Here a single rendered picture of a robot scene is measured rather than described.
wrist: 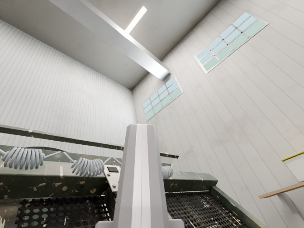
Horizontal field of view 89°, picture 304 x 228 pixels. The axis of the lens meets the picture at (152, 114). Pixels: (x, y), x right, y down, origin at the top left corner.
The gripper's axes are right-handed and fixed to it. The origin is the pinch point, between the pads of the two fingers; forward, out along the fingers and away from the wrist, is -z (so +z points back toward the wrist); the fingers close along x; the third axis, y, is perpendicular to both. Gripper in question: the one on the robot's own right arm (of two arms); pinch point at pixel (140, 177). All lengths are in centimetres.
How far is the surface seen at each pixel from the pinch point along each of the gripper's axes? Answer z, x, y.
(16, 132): -33, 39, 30
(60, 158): -65, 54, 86
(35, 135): -34, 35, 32
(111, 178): -35, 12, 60
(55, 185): -28, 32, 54
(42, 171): -31, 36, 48
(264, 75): -262, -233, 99
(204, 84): -339, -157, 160
